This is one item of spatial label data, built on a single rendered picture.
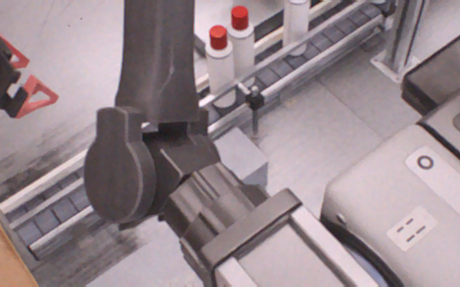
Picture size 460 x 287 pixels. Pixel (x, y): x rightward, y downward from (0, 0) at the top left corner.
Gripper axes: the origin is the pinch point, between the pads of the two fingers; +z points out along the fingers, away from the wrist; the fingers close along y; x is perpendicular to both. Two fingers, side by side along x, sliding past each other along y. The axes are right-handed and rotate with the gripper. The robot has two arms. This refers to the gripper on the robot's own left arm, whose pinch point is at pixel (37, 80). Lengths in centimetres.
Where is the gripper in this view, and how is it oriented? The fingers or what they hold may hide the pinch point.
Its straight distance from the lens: 100.8
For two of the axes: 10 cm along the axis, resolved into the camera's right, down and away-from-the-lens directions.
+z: 5.4, 0.8, 8.4
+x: -5.7, 7.7, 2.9
